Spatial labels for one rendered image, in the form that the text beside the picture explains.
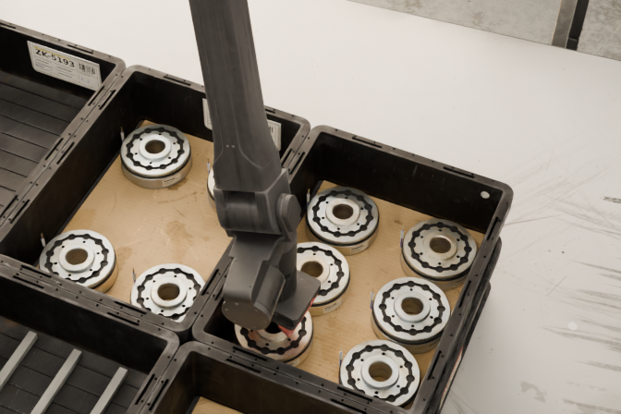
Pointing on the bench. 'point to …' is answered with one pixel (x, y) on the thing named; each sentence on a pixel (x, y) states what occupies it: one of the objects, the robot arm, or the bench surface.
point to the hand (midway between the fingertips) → (273, 321)
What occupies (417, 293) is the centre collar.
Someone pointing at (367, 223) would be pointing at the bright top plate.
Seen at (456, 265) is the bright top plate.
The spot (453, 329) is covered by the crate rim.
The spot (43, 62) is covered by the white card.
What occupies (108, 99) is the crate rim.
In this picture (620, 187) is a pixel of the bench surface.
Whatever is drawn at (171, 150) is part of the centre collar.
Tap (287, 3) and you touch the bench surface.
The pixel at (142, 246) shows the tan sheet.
